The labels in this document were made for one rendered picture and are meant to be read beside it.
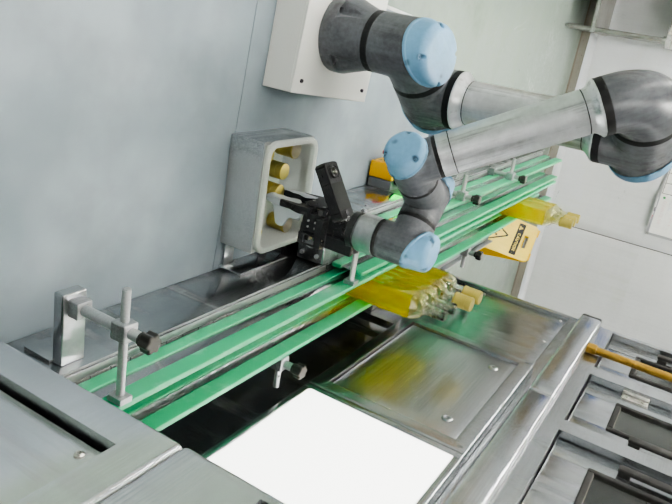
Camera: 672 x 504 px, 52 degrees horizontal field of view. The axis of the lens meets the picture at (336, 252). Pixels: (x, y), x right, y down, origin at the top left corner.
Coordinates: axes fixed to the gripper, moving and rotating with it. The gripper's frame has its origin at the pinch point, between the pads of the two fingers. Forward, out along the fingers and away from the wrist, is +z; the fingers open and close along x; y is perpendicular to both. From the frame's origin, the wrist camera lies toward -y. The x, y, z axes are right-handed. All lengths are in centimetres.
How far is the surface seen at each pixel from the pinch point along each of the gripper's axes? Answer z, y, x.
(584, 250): 20, 162, 607
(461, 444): -50, 34, -3
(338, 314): -14.0, 25.3, 9.3
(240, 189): 2.0, -1.5, -9.4
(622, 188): 3, 90, 607
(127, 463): -42, -1, -79
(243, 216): 0.5, 3.6, -9.4
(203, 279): 3.0, 15.8, -16.4
